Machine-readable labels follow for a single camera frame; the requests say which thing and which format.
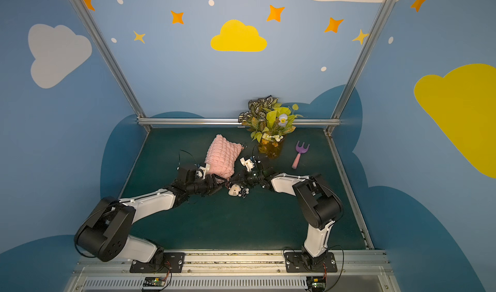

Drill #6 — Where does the white plush keychain decoration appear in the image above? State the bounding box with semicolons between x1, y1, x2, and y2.
228;184;250;199

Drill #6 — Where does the pink puffy bag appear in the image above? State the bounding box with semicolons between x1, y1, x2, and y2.
205;135;244;179

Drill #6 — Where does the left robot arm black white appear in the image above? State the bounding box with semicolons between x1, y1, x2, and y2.
74;168;228;263

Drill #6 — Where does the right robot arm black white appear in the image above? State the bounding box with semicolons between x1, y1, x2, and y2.
231;159;344;264

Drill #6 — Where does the purple toy garden fork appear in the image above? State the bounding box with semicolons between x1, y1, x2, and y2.
291;141;310;169

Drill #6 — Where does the potted artificial plant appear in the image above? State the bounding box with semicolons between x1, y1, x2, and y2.
238;95;301;159

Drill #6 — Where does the left controller board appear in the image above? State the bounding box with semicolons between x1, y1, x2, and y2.
143;277;165;288

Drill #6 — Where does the controller board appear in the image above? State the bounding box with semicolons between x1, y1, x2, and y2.
143;277;165;288
307;277;327;291

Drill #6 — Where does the right controller board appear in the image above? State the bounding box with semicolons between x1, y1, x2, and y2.
307;277;327;291

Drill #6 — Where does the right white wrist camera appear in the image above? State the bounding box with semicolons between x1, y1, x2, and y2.
240;158;256;173

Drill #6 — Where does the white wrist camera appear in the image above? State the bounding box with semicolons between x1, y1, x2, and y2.
240;158;256;173
196;164;211;179

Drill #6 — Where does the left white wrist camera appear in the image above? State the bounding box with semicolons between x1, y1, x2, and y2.
196;164;211;179

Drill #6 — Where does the back frame bar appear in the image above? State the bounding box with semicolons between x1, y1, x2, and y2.
138;117;341;126

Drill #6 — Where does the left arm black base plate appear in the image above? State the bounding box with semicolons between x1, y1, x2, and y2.
129;251;185;273

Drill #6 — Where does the right frame post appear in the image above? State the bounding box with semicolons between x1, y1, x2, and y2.
325;0;397;137

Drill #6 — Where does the frame post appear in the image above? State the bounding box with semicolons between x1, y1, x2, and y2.
325;0;397;137
69;0;146;122

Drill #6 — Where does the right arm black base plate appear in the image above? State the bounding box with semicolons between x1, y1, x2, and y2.
283;251;338;273

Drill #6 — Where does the left frame post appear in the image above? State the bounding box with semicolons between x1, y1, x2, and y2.
69;0;146;122

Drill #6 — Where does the aluminium front rail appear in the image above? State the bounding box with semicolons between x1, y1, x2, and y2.
65;249;401;291

